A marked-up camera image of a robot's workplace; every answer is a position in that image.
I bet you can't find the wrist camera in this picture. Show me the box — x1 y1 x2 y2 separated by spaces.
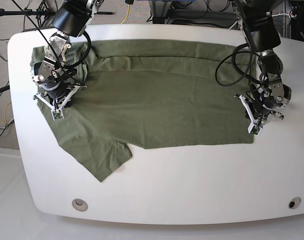
247 124 263 136
51 109 64 121

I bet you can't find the olive green T-shirt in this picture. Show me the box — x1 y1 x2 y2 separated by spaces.
37 39 253 182

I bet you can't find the table cable grommet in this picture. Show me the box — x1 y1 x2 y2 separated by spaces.
72 198 88 212
288 197 301 209

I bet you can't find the yellow hanging cable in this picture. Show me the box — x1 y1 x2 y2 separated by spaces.
121 4 131 25

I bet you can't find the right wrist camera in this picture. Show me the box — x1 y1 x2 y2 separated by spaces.
51 109 64 121

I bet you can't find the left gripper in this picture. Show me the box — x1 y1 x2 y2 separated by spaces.
234 94 284 129

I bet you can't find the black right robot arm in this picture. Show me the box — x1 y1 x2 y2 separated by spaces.
31 0 103 120

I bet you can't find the yellow floor cable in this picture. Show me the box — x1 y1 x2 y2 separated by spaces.
0 101 14 129

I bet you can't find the right table cable grommet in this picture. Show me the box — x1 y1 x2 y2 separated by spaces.
288 197 301 209

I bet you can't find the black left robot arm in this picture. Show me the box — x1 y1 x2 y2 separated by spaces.
228 0 291 135

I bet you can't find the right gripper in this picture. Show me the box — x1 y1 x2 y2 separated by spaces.
33 82 86 113

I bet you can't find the black tripod stand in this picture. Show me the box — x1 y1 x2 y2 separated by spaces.
0 0 114 37

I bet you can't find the left table cable grommet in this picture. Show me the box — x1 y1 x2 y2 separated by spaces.
72 198 88 212

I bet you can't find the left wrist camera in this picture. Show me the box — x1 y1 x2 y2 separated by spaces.
247 124 263 136

